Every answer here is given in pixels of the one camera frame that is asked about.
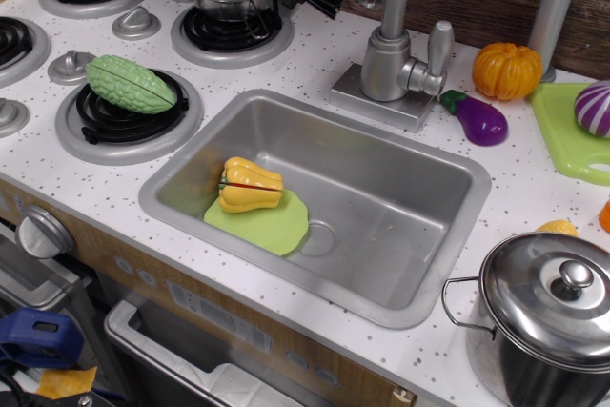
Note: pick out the silver toy faucet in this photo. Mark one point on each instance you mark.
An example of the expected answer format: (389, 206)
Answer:
(371, 89)

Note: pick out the back right stove burner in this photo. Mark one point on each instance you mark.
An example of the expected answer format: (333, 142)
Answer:
(230, 45)

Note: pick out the green toy bitter gourd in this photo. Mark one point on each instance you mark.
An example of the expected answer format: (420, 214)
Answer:
(128, 85)

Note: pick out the yellow toy bell pepper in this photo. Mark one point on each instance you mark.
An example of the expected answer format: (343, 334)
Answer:
(244, 186)

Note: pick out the orange toy pumpkin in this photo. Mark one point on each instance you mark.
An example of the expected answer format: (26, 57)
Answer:
(506, 71)

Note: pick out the purple toy eggplant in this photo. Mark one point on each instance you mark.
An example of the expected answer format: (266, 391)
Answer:
(482, 124)

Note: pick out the light green plastic plate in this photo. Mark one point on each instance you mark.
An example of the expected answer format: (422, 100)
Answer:
(279, 230)

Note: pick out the front right stove burner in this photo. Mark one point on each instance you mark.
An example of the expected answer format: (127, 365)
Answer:
(96, 131)

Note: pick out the grey support pole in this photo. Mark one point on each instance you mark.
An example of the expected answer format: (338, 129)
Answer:
(545, 33)

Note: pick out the stainless steel sink basin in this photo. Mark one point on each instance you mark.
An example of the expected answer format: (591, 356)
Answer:
(387, 216)

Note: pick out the front left stove burner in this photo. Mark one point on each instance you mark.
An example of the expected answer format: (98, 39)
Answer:
(24, 49)

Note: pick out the purple striped toy onion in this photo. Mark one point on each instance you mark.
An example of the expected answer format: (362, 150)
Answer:
(591, 109)

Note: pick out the green plastic cutting board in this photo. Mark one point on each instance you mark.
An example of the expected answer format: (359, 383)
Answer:
(575, 152)

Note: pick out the yellow toy lemon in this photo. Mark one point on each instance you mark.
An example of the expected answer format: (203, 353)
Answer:
(562, 226)

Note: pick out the silver oven dial knob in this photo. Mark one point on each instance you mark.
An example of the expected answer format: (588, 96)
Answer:
(41, 235)

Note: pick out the orange toy piece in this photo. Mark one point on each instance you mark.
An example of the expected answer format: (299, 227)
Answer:
(604, 217)

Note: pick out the silver dishwasher door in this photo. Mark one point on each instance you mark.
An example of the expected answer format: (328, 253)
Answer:
(177, 364)

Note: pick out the silver oven door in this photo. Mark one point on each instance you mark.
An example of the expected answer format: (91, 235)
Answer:
(27, 282)

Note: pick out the large steel pot with lid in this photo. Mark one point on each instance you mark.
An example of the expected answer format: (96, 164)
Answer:
(538, 334)

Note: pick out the yellow tape piece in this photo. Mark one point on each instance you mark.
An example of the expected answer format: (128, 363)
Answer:
(59, 383)

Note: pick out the silver faucet lever handle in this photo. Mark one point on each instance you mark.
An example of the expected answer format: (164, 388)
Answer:
(430, 77)

